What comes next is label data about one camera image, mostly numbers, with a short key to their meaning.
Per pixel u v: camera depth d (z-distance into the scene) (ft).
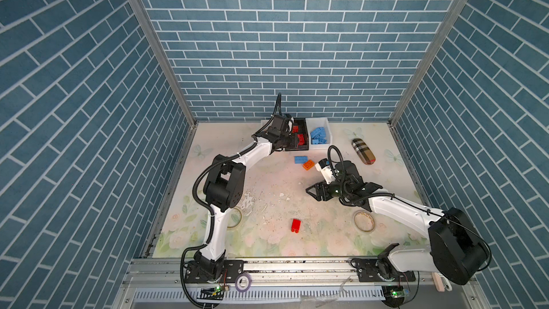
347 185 2.19
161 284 2.32
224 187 1.83
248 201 2.99
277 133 2.57
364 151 3.45
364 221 2.84
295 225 2.71
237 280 2.34
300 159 3.41
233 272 2.45
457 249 1.38
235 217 2.84
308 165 3.31
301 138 3.68
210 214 1.89
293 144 2.91
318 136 3.68
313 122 3.80
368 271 2.42
